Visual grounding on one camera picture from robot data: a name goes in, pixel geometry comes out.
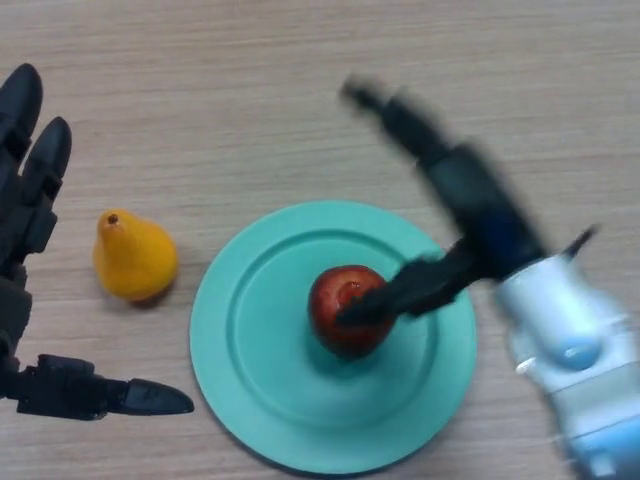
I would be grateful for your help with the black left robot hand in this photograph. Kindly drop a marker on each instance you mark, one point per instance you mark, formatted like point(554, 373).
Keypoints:
point(35, 200)

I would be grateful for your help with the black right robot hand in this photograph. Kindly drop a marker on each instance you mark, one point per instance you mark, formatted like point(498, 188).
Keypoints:
point(485, 210)

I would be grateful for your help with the yellow pear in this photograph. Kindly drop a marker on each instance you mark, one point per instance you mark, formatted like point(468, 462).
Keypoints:
point(135, 260)

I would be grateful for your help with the green round plate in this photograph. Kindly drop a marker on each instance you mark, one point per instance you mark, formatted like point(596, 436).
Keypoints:
point(265, 350)

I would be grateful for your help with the red apple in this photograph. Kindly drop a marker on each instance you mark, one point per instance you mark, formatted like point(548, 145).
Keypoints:
point(332, 300)

